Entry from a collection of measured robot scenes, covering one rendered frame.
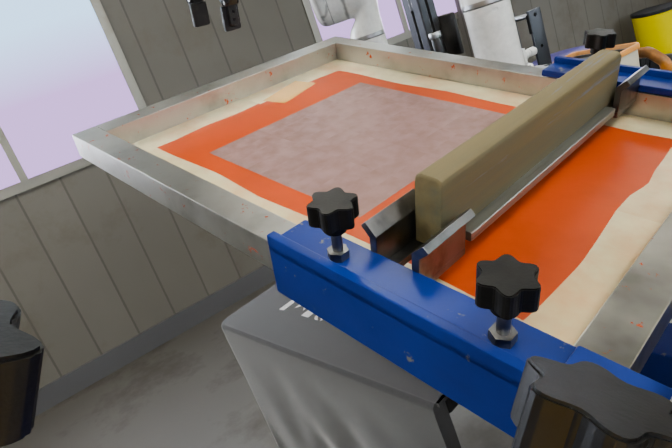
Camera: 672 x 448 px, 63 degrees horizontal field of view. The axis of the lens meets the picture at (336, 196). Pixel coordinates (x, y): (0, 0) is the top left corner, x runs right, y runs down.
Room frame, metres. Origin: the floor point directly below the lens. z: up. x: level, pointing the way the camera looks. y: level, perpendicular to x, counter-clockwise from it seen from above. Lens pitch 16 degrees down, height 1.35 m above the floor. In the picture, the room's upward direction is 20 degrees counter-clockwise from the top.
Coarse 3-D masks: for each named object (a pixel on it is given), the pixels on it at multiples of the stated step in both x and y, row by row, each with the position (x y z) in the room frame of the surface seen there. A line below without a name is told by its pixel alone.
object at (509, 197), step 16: (608, 112) 0.66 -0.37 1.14; (592, 128) 0.63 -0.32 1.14; (560, 144) 0.60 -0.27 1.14; (576, 144) 0.60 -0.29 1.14; (544, 160) 0.57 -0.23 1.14; (560, 160) 0.58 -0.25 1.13; (528, 176) 0.54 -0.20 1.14; (544, 176) 0.55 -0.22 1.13; (512, 192) 0.52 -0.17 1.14; (496, 208) 0.49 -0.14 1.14; (480, 224) 0.47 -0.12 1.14
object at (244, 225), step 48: (336, 48) 1.17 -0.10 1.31; (384, 48) 1.08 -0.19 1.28; (192, 96) 0.96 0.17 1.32; (240, 96) 1.01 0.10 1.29; (96, 144) 0.81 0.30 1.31; (144, 192) 0.71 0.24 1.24; (192, 192) 0.63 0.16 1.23; (240, 240) 0.55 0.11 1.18; (624, 288) 0.37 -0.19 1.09; (624, 336) 0.33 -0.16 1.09
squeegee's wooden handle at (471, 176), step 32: (608, 64) 0.66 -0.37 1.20; (544, 96) 0.58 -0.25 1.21; (576, 96) 0.61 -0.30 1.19; (608, 96) 0.68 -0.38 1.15; (512, 128) 0.52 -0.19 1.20; (544, 128) 0.56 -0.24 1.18; (576, 128) 0.63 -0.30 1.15; (448, 160) 0.47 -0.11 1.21; (480, 160) 0.48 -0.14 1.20; (512, 160) 0.52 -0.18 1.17; (416, 192) 0.46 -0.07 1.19; (448, 192) 0.45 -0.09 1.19; (480, 192) 0.49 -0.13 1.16; (416, 224) 0.47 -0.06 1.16
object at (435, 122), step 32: (320, 96) 0.97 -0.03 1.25; (352, 96) 0.95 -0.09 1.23; (384, 96) 0.93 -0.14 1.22; (416, 96) 0.91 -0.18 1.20; (448, 96) 0.89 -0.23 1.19; (352, 128) 0.82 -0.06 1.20; (384, 128) 0.81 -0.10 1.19; (416, 128) 0.79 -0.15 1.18; (448, 128) 0.78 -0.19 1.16; (480, 128) 0.76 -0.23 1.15; (608, 128) 0.71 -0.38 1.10; (576, 160) 0.64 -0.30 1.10; (608, 160) 0.62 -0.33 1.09; (640, 160) 0.61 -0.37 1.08; (576, 192) 0.57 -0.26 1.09; (608, 192) 0.56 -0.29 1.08
